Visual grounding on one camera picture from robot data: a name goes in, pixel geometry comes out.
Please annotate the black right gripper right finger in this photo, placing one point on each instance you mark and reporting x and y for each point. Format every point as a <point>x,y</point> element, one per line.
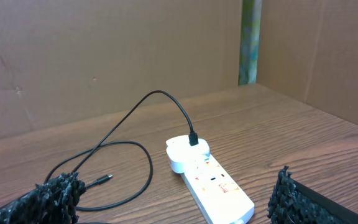
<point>294,203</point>

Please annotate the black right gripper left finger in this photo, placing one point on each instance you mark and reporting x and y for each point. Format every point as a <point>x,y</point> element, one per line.
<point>53,202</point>

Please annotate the white charger plug adapter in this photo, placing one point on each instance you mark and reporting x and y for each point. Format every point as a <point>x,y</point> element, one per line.
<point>184,157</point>

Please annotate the white power extension strip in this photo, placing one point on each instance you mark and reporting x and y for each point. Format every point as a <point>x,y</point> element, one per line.
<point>219,198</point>

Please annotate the colourful painted backdrop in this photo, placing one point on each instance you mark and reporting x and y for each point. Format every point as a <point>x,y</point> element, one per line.
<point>249,50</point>

